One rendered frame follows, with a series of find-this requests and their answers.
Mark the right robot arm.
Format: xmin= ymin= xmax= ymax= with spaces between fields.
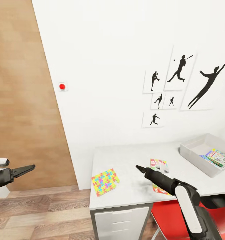
xmin=136 ymin=163 xmax=222 ymax=240

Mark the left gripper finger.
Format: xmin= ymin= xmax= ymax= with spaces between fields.
xmin=14 ymin=168 xmax=34 ymax=178
xmin=10 ymin=165 xmax=35 ymax=180

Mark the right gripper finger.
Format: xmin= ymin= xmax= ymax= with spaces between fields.
xmin=136 ymin=165 xmax=147 ymax=174

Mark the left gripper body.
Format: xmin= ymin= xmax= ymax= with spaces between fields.
xmin=0 ymin=168 xmax=14 ymax=187

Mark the jigsaw puzzle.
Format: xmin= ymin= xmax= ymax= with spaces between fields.
xmin=91 ymin=168 xmax=120 ymax=197

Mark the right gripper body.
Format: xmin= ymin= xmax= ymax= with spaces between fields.
xmin=144 ymin=167 xmax=166 ymax=189

